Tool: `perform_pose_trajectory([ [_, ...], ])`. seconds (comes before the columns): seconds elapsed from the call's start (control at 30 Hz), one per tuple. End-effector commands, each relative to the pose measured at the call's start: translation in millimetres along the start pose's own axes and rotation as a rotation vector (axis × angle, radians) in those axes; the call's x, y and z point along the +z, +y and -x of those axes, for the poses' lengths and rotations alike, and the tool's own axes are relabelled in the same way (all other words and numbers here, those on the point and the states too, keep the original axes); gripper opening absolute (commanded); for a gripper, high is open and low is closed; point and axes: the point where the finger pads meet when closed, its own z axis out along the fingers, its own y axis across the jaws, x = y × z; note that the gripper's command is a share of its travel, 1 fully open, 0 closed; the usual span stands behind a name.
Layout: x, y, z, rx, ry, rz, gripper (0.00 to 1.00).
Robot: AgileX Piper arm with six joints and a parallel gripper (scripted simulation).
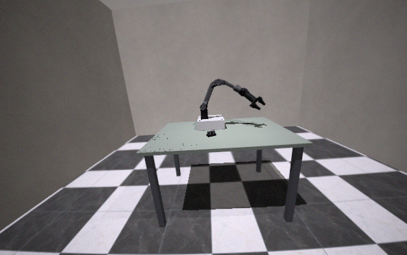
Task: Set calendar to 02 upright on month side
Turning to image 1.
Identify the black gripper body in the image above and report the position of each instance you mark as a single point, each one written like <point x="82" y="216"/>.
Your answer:
<point x="252" y="99"/>

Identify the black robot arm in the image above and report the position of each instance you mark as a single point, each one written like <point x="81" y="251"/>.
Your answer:
<point x="217" y="82"/>

